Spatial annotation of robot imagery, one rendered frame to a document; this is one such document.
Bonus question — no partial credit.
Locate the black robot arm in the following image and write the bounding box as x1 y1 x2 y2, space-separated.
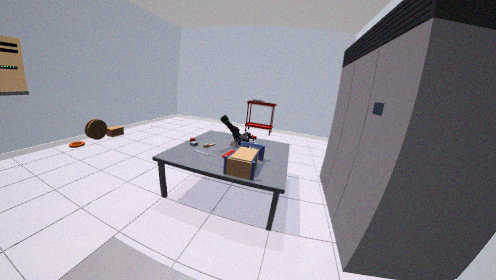
220 115 250 145

